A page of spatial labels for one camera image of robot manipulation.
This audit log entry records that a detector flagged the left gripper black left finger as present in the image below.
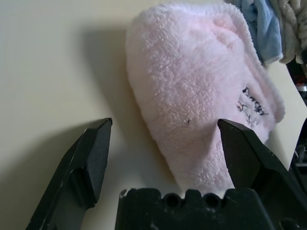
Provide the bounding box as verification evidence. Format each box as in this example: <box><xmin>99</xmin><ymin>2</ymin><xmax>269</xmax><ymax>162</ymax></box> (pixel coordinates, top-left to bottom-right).
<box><xmin>25</xmin><ymin>117</ymin><xmax>113</xmax><ymax>230</ymax></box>

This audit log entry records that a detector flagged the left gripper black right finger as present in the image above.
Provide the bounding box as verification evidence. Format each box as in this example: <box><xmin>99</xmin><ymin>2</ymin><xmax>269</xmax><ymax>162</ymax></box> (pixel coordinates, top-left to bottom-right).
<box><xmin>217</xmin><ymin>118</ymin><xmax>307</xmax><ymax>230</ymax></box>

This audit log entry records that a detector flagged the pink towel with Ducks embroidery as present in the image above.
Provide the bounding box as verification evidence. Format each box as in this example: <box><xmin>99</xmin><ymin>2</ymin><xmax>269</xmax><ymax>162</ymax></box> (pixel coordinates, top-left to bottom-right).
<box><xmin>125</xmin><ymin>0</ymin><xmax>286</xmax><ymax>197</ymax></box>

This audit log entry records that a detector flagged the light blue terry towel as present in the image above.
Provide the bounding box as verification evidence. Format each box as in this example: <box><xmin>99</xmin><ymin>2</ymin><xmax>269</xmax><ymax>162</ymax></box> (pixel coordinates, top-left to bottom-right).
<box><xmin>236</xmin><ymin>0</ymin><xmax>283</xmax><ymax>65</ymax></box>

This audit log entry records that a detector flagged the beige terry towel with label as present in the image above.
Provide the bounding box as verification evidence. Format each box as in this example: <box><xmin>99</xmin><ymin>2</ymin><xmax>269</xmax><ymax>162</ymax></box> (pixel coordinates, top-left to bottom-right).
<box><xmin>271</xmin><ymin>0</ymin><xmax>307</xmax><ymax>64</ymax></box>

